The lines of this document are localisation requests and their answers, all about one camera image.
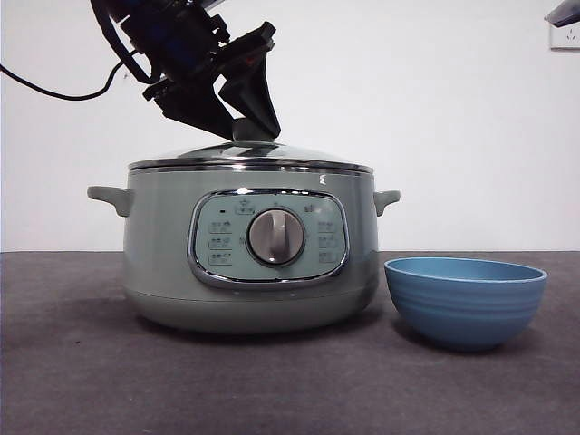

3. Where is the white wall socket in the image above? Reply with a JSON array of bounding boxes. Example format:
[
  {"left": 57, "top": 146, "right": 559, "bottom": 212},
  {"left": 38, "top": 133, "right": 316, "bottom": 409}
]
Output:
[{"left": 549, "top": 20, "right": 580, "bottom": 51}]

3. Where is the blue ribbed bowl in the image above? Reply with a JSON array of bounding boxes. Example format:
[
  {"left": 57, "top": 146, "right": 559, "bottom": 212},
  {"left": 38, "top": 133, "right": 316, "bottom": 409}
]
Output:
[{"left": 383, "top": 256, "right": 549, "bottom": 353}]

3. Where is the black looped cable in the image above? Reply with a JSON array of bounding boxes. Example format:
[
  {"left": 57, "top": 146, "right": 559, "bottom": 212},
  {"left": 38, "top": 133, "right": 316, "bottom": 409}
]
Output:
[{"left": 90, "top": 0, "right": 153, "bottom": 83}]

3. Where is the pale grey right camera box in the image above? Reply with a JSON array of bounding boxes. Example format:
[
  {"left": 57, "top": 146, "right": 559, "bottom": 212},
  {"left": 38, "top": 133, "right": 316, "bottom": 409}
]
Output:
[{"left": 543, "top": 0, "right": 580, "bottom": 24}]

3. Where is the thin black cable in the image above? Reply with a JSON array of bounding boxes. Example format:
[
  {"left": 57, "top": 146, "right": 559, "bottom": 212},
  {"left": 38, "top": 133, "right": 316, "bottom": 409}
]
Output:
[{"left": 0, "top": 59, "right": 126, "bottom": 101}]

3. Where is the glass lid with green knob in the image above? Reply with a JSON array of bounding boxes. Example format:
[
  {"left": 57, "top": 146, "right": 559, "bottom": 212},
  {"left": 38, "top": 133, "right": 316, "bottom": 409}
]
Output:
[{"left": 128, "top": 117, "right": 375, "bottom": 175}]

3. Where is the pale green electric steamer pot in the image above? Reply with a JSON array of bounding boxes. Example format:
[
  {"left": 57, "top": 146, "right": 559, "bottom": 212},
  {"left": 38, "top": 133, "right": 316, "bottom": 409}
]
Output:
[{"left": 86, "top": 166, "right": 402, "bottom": 336}]

